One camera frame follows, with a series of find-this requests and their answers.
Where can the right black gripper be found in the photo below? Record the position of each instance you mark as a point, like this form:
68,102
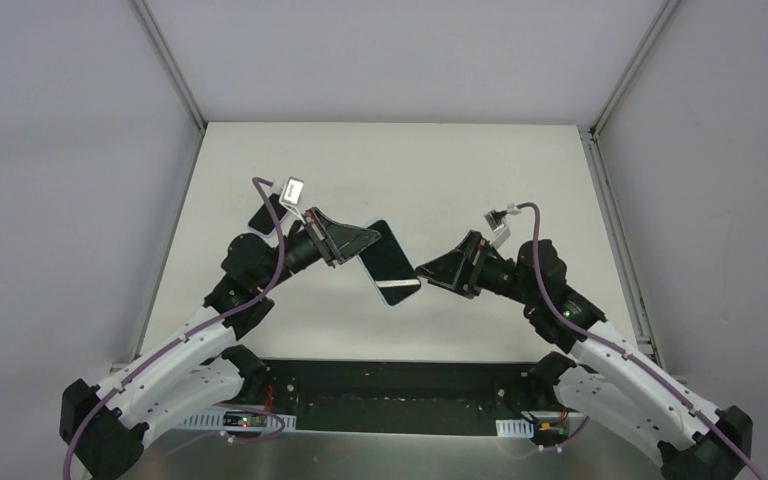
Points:
473,264

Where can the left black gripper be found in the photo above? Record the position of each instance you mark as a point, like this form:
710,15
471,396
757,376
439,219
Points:
321,236

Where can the light blue phone case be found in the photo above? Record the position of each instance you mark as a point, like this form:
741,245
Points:
394,295

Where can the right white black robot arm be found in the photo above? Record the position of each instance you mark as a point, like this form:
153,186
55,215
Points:
595,370

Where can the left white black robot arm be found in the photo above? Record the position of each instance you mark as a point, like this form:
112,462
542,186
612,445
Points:
107,425

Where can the purple-edged black smartphone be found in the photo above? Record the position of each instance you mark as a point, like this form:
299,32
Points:
262,222

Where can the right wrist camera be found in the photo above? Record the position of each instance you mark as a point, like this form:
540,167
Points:
498,223

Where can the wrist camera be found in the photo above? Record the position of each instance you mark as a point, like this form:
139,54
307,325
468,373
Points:
291,192
498,223

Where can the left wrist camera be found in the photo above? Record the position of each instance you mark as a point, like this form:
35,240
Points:
291,192

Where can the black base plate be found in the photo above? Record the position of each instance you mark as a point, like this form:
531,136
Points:
425,398

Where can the right white cable duct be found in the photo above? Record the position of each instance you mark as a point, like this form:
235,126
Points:
514,429

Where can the left aluminium frame post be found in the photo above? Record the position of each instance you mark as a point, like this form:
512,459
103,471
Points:
162,50

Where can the aluminium frame post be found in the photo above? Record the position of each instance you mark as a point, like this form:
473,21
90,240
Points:
162,50
635,65

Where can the right aluminium frame post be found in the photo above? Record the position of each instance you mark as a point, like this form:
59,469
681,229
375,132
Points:
635,65

